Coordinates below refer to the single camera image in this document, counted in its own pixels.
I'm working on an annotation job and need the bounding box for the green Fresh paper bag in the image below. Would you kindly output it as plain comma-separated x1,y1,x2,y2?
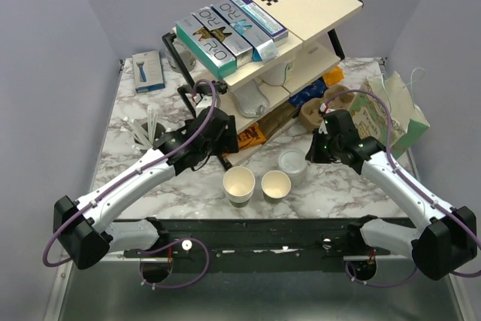
348,71,430,159

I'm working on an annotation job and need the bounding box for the silver blue RiO box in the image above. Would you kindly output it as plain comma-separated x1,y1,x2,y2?
210,0,279,63

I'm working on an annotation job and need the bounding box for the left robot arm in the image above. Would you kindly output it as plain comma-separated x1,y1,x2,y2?
53,108,238,270

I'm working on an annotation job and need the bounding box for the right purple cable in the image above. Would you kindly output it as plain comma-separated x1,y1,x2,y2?
319,89,481,288

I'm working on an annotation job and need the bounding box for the beige three-tier shelf rack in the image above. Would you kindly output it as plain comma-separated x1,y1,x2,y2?
161,0,365,171

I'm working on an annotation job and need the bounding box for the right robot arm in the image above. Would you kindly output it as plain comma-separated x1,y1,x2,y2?
306,110,477,280

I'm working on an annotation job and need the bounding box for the blue razor package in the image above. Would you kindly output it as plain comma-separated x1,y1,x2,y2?
132,50,165,93

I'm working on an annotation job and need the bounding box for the cardboard cup carrier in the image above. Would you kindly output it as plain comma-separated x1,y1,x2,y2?
298,85,355,132

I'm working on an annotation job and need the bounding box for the grey straw holder cup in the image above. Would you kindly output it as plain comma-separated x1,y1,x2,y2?
121,106,166,153

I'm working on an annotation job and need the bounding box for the purple cable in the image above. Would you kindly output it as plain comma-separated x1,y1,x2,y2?
41,78,221,292
319,89,481,288

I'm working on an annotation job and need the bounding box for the single green paper cup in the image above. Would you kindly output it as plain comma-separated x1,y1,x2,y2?
261,170,292,203

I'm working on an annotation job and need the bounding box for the stack of white plastic lids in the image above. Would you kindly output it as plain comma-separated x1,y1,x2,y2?
278,149,307,186

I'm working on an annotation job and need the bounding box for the teal RiO box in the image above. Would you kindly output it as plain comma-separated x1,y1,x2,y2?
175,15,237,80

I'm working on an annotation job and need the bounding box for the brown chips bag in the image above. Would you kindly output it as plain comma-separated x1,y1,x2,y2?
257,101,298,140

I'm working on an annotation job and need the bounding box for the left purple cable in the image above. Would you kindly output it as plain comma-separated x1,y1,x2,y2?
41,78,221,292

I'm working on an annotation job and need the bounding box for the purple white box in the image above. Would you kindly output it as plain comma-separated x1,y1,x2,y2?
230,0,289,46

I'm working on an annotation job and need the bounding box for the orange yellow snack bag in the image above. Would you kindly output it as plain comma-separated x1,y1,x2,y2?
322,66,344,87

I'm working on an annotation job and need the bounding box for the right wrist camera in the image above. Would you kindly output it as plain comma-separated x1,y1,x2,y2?
318,103,331,134

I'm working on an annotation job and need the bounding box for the stack of green paper cups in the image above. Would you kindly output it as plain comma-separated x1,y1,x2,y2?
222,166,256,207

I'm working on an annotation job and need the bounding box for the blue Doritos bag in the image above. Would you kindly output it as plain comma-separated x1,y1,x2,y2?
289,77,328,109

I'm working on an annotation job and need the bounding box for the white patterned paper cup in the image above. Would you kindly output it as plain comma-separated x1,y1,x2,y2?
259,56,296,86

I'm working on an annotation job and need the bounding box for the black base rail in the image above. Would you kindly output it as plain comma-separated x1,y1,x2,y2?
124,218,391,282

